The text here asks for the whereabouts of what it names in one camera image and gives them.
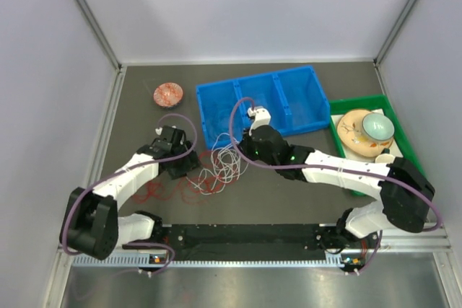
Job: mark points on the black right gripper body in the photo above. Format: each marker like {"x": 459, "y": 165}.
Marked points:
{"x": 251, "y": 148}

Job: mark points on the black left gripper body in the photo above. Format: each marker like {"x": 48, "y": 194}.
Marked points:
{"x": 184, "y": 165}

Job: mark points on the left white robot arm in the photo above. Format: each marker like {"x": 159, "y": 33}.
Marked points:
{"x": 92, "y": 225}

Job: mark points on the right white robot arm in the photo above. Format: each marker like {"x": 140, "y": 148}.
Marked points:
{"x": 402, "y": 195}

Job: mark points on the red patterned small plate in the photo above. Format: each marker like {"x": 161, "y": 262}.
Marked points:
{"x": 168, "y": 95}

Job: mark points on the blue three-compartment bin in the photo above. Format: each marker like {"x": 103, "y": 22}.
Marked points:
{"x": 294, "y": 98}

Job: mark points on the green plastic tray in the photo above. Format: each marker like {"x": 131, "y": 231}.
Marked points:
{"x": 371, "y": 103}

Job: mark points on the tan patterned plate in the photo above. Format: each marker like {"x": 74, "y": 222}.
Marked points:
{"x": 366, "y": 133}

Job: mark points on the light green bowl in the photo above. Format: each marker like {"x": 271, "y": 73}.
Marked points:
{"x": 378, "y": 127}

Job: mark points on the white cup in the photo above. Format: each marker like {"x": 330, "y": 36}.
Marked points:
{"x": 385, "y": 158}

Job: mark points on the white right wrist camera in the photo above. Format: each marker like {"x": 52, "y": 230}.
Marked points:
{"x": 259, "y": 116}

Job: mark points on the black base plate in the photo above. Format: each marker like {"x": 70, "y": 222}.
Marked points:
{"x": 254, "y": 242}

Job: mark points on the aluminium frame left post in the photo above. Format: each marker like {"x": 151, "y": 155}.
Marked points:
{"x": 98, "y": 33}

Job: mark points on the aluminium frame post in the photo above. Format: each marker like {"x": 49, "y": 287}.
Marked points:
{"x": 397, "y": 27}
{"x": 98, "y": 33}

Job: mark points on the aluminium frame right post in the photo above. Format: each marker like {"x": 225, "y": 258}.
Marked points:
{"x": 397, "y": 27}

